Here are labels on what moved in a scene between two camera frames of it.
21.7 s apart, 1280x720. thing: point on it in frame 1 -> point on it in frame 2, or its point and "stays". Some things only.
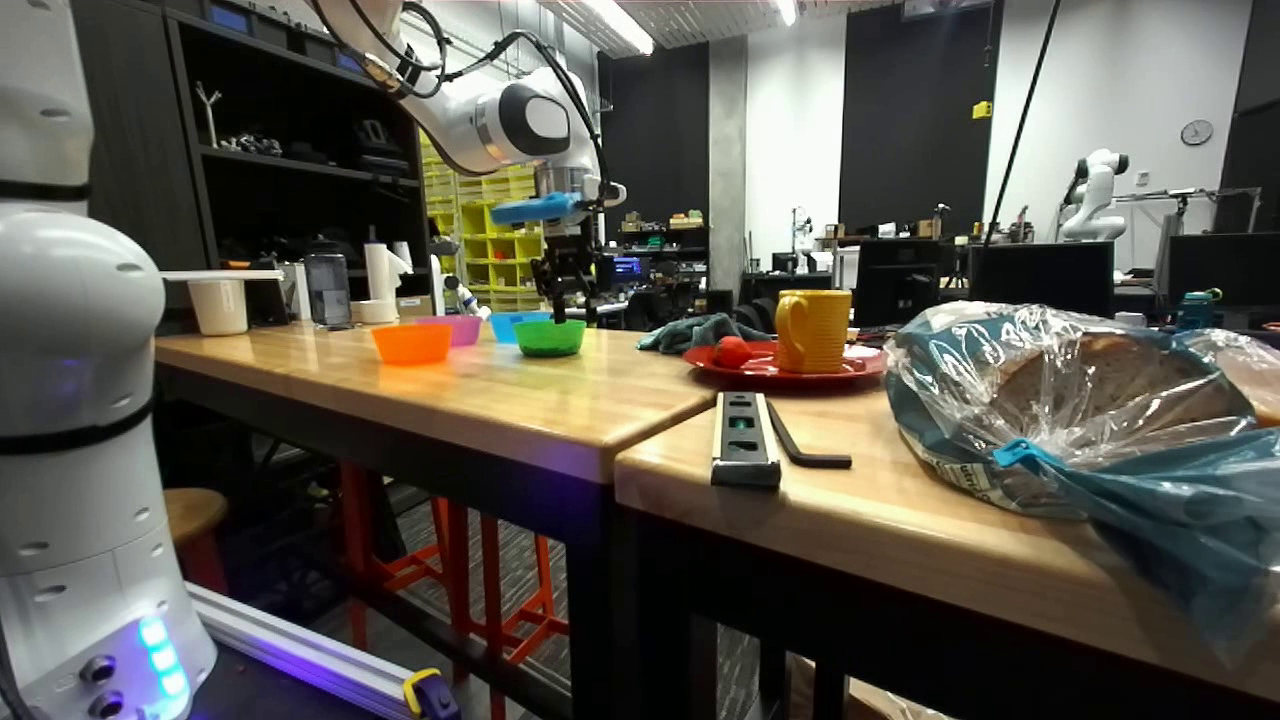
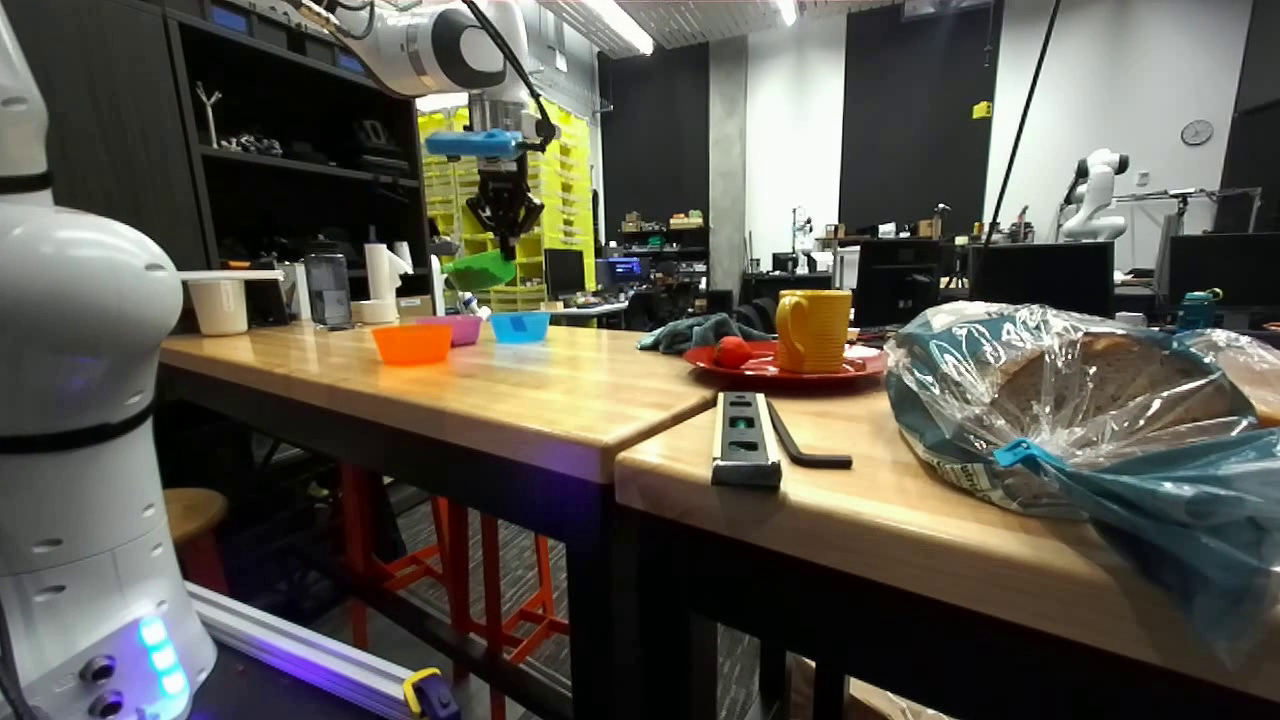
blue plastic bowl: x=507 y=323 stays
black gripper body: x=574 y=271 -> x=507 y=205
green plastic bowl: x=551 y=337 -> x=480 y=272
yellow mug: x=813 y=329 stays
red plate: x=771 y=375 stays
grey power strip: x=744 y=443 stays
